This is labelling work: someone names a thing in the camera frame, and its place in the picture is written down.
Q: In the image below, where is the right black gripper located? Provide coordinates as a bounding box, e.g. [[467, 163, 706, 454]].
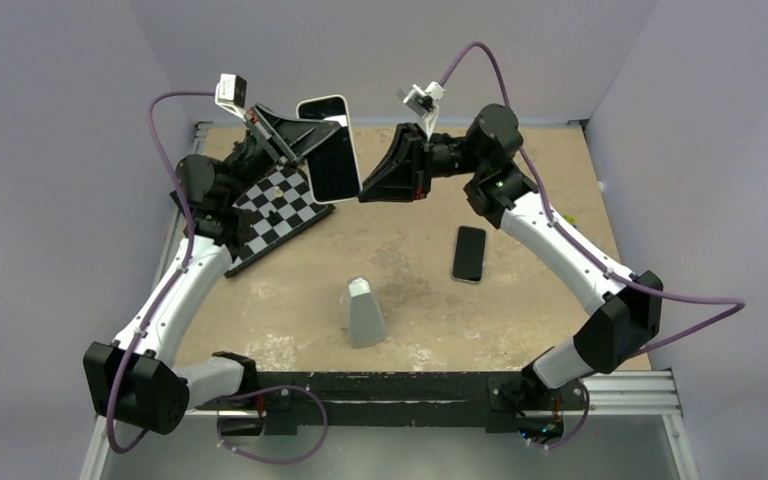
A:
[[354, 123, 482, 202]]

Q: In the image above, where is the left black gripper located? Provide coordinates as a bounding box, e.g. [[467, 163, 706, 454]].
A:
[[224, 105, 345, 208]]

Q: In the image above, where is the white phone case with phone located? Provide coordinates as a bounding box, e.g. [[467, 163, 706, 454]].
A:
[[296, 94, 361, 204]]

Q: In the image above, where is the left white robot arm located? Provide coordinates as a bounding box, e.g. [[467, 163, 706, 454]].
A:
[[83, 104, 342, 437]]

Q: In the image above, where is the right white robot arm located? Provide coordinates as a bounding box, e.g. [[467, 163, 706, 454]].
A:
[[358, 104, 663, 407]]

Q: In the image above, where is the black white chessboard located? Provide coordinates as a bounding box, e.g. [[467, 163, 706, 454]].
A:
[[171, 165, 336, 278]]

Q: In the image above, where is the black smartphone on table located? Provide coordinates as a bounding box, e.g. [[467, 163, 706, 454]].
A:
[[451, 226, 487, 284]]

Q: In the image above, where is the grey tapered block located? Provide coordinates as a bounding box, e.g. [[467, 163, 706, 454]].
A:
[[340, 276, 388, 349]]

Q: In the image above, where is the colourful toy car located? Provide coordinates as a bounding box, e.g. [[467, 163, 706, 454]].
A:
[[561, 214, 578, 229]]

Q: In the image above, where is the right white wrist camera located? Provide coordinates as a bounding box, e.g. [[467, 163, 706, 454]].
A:
[[397, 81, 446, 139]]

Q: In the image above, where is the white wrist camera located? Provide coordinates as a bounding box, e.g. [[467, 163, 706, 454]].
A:
[[214, 73, 247, 118], [397, 81, 446, 139]]

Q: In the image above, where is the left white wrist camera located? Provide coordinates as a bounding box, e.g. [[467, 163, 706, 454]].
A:
[[214, 73, 247, 118]]

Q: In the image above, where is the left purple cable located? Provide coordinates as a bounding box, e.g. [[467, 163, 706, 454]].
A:
[[105, 91, 220, 456]]

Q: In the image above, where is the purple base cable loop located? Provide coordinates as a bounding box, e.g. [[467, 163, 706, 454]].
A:
[[216, 386, 330, 466]]

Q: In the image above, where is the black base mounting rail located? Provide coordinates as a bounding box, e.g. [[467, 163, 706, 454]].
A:
[[207, 371, 585, 435]]

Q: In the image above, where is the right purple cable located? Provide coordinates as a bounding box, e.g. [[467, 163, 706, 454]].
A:
[[440, 41, 747, 359]]

